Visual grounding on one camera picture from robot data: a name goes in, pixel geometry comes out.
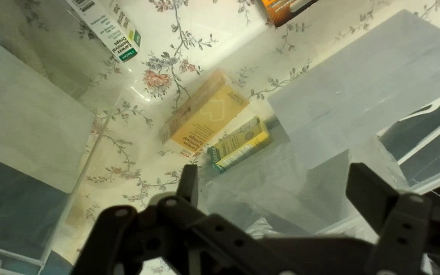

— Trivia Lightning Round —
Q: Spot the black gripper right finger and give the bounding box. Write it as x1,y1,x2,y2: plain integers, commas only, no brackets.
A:
345,162,440,275

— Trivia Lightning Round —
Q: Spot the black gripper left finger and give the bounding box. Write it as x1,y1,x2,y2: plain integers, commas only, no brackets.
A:
71,162,282,275

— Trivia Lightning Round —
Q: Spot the orange yellow cardboard box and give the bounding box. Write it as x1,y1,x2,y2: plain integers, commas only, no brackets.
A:
165,69,250,158

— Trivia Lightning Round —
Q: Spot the white barcoded box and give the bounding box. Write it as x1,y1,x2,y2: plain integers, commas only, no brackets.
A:
65,0,143,65

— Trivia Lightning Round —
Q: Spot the floral bedsheet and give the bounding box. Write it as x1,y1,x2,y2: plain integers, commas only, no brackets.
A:
19,0,440,248

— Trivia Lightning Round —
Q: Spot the teal fabric bag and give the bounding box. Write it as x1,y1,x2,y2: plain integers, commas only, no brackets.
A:
0,152,74,275

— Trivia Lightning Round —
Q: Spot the small orange black razor pack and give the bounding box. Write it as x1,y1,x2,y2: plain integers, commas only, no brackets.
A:
256,0,319,28

